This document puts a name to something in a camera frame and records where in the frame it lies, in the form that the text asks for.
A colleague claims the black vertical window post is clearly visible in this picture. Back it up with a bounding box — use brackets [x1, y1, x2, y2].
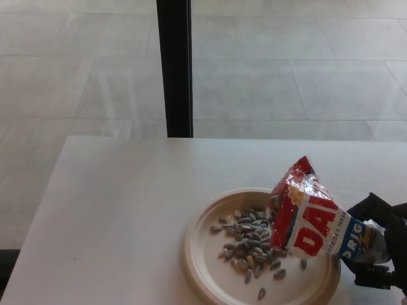
[155, 0, 194, 139]

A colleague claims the beige round paper plate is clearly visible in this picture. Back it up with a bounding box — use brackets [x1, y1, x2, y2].
[183, 187, 341, 305]

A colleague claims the red white sunflower seed bag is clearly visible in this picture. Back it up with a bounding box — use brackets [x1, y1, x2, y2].
[269, 155, 390, 264]

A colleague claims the pile of grey sunflower seeds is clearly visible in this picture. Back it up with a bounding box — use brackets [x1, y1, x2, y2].
[217, 206, 289, 283]

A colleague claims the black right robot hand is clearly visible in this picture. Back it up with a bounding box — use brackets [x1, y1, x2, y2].
[330, 192, 407, 296]

